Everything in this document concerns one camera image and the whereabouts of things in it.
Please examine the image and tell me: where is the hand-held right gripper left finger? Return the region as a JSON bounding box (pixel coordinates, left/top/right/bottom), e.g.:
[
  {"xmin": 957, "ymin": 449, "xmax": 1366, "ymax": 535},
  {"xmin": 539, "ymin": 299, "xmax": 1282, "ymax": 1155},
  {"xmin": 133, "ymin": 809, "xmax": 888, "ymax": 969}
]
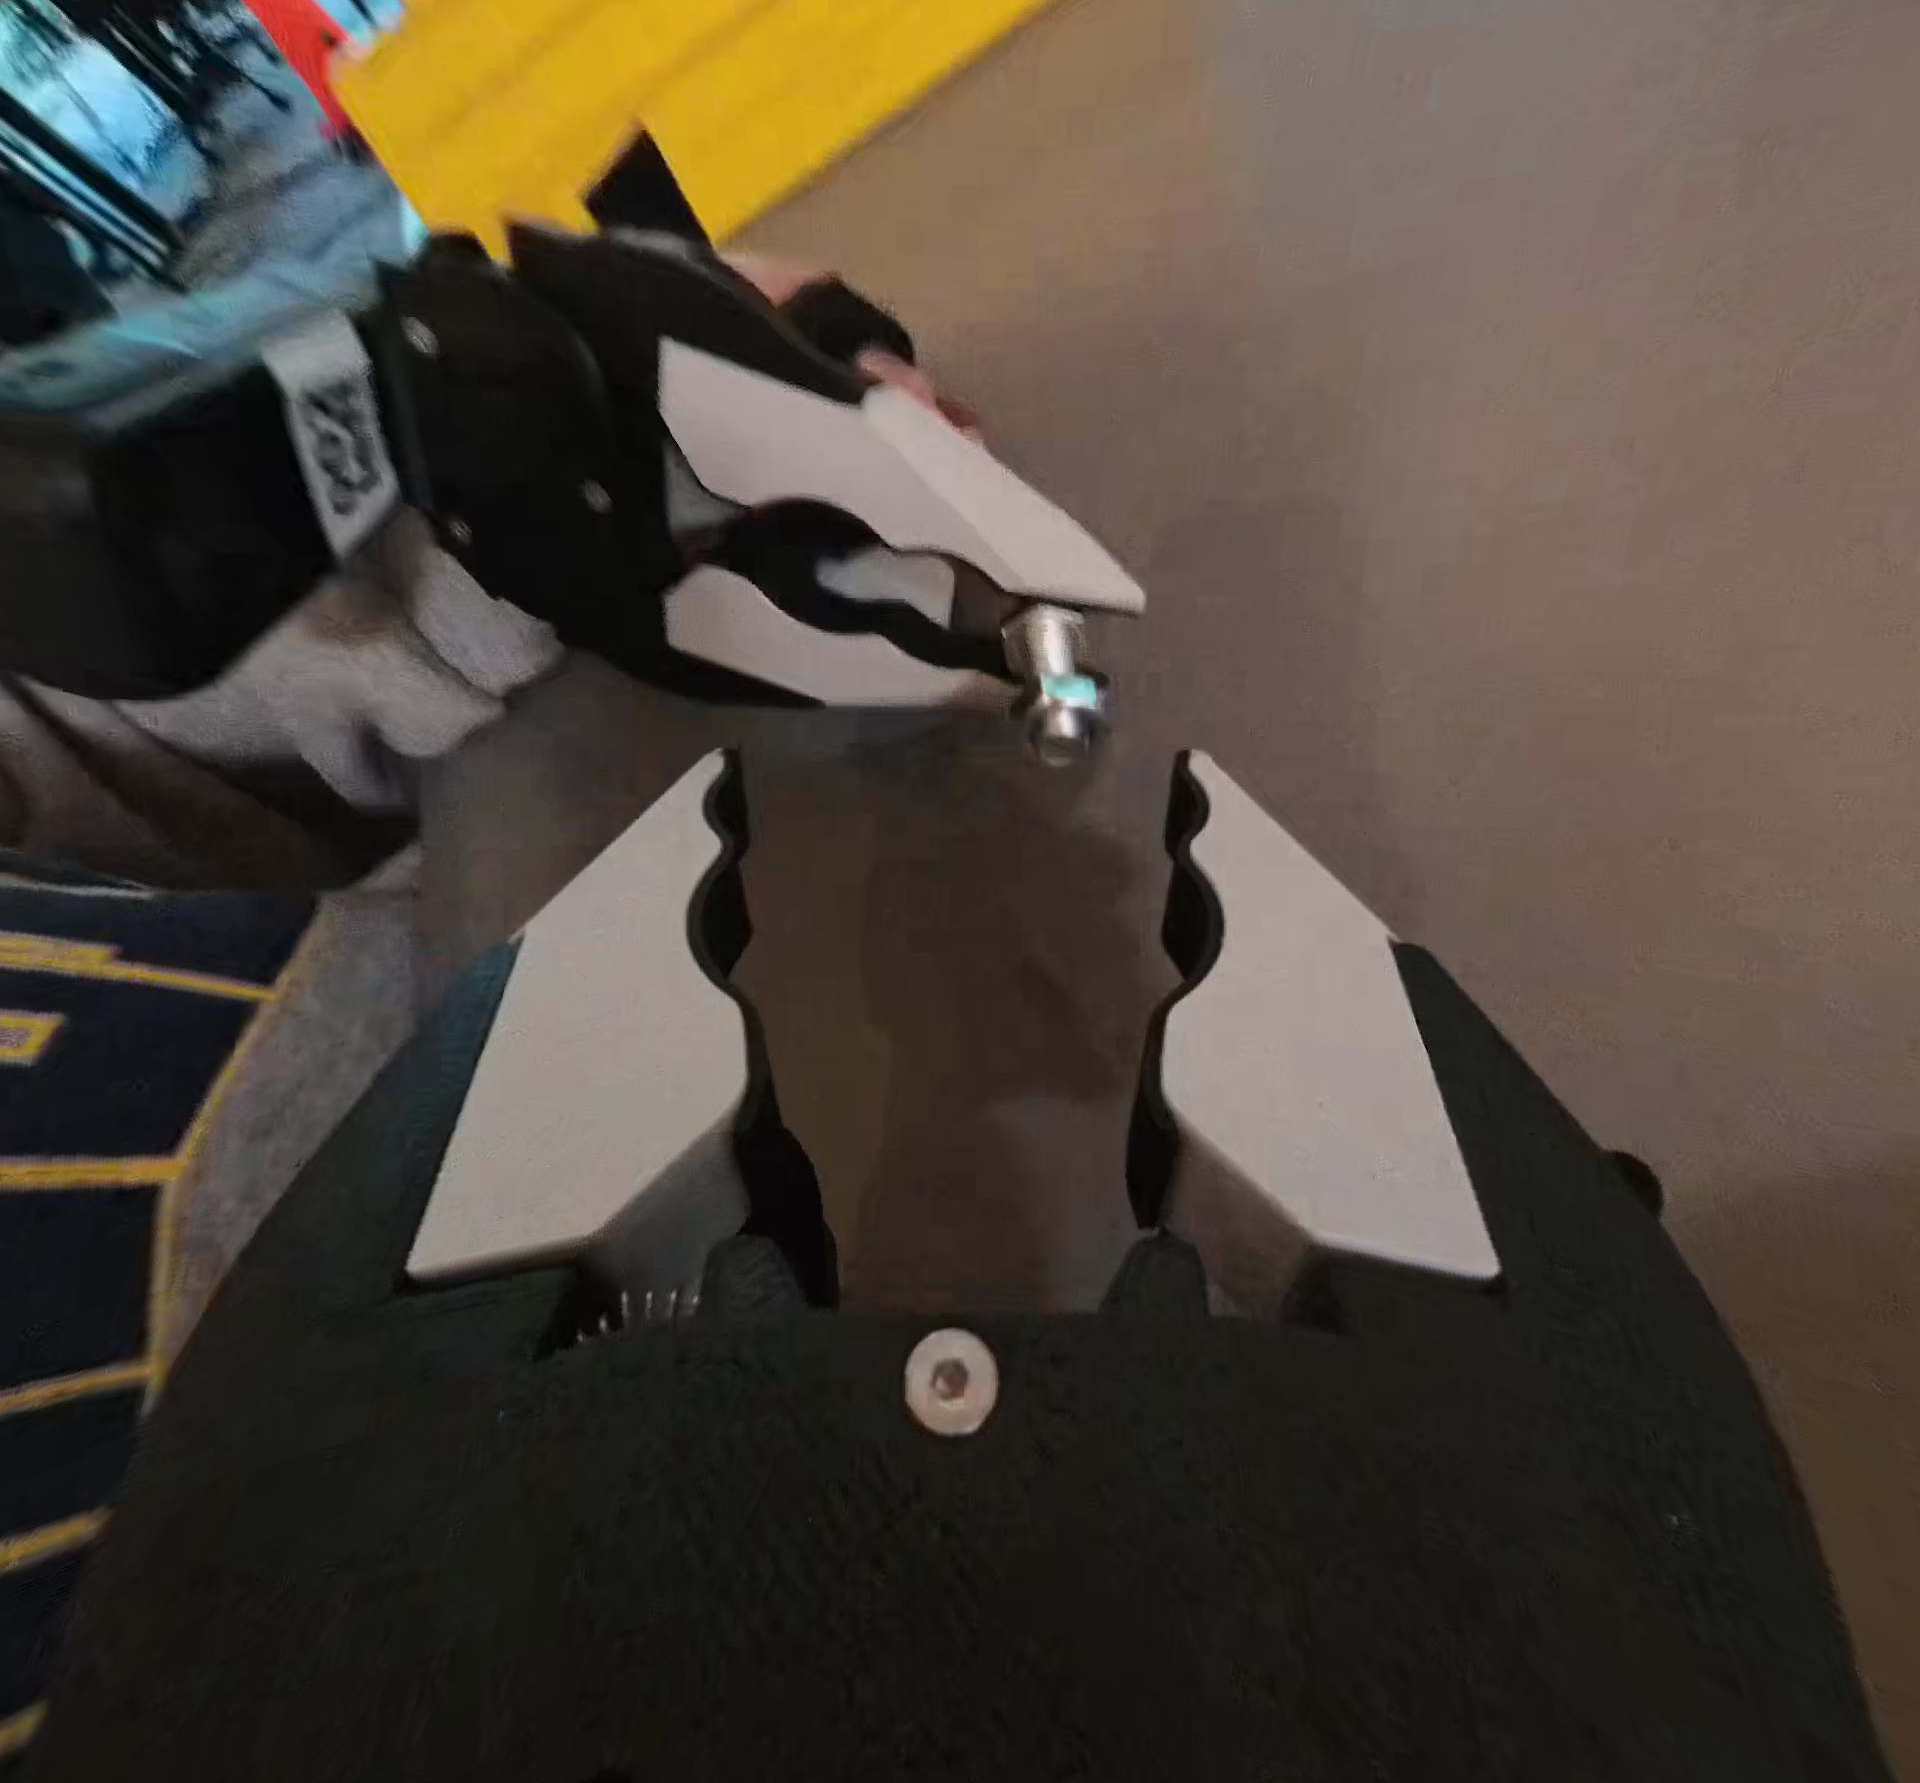
[{"xmin": 410, "ymin": 747, "xmax": 841, "ymax": 1309}]

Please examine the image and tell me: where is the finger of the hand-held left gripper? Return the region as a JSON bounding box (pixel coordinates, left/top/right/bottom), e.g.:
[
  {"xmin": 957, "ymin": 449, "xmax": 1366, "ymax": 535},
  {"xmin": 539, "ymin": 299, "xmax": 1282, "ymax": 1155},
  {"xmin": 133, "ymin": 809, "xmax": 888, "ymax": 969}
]
[
  {"xmin": 668, "ymin": 508, "xmax": 1036, "ymax": 709},
  {"xmin": 659, "ymin": 343, "xmax": 1147, "ymax": 615}
]

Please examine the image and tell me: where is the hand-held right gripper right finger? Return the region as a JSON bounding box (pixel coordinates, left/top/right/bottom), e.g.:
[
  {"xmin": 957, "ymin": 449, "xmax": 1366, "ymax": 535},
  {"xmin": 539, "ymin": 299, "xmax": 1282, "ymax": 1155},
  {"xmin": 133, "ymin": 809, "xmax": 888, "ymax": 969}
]
[{"xmin": 1128, "ymin": 753, "xmax": 1501, "ymax": 1316}]

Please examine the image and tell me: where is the silver bolt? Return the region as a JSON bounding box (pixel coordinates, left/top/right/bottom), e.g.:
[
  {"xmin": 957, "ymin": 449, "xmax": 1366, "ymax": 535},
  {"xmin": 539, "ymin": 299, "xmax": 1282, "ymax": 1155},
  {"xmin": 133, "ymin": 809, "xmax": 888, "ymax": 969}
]
[{"xmin": 998, "ymin": 607, "xmax": 1116, "ymax": 768}]

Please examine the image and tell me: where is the yellow plastic bin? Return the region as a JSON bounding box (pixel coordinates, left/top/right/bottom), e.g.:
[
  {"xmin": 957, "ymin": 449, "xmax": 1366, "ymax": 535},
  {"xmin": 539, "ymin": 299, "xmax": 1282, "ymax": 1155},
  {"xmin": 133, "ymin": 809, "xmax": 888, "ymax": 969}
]
[{"xmin": 332, "ymin": 0, "xmax": 1191, "ymax": 259}]

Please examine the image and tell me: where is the person's left forearm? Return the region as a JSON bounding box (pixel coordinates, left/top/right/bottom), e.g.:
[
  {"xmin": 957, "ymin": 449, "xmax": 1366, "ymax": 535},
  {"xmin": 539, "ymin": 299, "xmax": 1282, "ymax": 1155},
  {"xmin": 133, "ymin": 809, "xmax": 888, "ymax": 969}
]
[{"xmin": 91, "ymin": 520, "xmax": 570, "ymax": 813}]

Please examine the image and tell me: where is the person's left hand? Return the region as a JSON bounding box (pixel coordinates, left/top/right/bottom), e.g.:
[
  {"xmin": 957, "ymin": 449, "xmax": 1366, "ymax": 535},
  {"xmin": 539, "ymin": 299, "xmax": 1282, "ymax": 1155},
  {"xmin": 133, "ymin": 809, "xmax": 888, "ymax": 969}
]
[{"xmin": 725, "ymin": 252, "xmax": 988, "ymax": 435}]

